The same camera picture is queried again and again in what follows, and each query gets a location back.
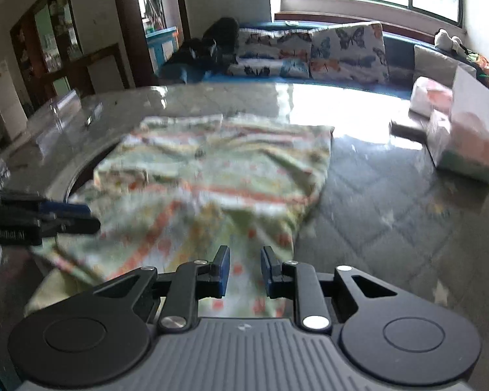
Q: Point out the square butterfly print cushion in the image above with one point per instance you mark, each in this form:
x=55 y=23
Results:
x=346 y=53

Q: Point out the dark wooden display shelf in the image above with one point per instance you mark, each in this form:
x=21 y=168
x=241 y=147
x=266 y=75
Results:
x=61 y=40

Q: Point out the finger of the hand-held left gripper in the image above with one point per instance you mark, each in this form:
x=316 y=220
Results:
x=67 y=209
x=75 y=226

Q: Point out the colourful toy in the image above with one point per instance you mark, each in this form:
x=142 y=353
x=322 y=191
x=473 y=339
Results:
x=481 y=63

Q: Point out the blue sofa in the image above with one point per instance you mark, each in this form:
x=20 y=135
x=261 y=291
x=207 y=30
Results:
x=397 y=55

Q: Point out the green floral garment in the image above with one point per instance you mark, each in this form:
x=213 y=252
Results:
x=212 y=175

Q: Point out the grey cushion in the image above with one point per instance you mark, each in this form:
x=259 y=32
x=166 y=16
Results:
x=438 y=65

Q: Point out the white cabinet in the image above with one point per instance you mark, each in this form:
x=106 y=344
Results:
x=6 y=97

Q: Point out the pink and green tissue box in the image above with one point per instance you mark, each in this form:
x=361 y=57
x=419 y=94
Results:
x=460 y=150

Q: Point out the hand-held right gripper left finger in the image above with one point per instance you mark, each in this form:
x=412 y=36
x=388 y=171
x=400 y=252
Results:
x=224 y=272

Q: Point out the white stuffed toy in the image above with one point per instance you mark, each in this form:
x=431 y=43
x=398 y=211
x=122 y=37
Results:
x=448 y=40

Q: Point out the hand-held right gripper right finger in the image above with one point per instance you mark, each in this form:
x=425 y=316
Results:
x=266 y=273

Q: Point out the dark flat object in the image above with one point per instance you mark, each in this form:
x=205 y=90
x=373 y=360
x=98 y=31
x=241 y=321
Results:
x=407 y=130

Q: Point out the blue cabinet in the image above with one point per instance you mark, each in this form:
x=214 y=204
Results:
x=163 y=47

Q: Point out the long butterfly print cushion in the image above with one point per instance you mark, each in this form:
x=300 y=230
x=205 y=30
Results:
x=269 y=53

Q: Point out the black bag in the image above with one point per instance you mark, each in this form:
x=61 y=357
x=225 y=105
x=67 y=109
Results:
x=212 y=47

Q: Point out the clear plastic box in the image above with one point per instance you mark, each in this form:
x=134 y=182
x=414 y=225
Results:
x=65 y=106

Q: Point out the pink tissue pack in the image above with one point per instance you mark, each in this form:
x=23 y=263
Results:
x=428 y=95

